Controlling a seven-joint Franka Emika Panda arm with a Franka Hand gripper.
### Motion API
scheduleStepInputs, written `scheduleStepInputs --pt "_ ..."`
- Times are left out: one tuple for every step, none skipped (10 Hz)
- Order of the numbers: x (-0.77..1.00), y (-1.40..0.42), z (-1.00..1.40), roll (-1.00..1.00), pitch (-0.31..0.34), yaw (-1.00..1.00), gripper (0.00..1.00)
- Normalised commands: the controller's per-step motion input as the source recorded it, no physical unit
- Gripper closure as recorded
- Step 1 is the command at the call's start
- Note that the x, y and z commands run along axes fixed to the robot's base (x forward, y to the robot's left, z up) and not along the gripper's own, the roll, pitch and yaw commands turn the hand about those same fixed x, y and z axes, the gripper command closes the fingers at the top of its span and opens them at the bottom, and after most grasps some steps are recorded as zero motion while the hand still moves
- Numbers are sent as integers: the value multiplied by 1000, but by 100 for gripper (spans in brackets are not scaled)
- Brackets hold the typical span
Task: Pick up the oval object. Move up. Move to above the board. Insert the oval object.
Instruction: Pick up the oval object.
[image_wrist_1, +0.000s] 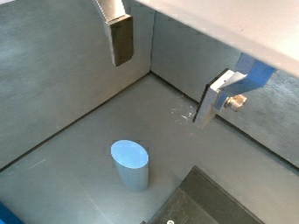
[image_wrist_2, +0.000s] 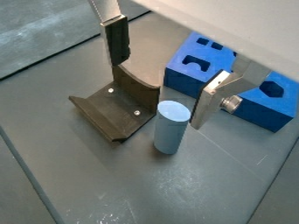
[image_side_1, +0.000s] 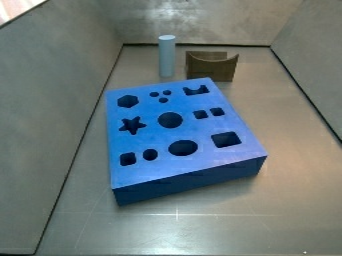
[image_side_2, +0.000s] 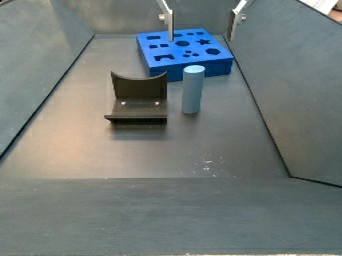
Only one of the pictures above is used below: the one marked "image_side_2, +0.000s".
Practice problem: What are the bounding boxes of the black curved holder stand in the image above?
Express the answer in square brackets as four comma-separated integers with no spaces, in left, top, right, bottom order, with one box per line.
[104,73,167,122]

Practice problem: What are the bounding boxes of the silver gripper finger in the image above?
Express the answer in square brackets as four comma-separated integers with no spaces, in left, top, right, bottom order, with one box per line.
[157,0,174,41]
[227,0,249,40]

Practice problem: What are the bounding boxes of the light blue oval cylinder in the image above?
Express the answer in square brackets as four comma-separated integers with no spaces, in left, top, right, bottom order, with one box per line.
[182,65,206,114]

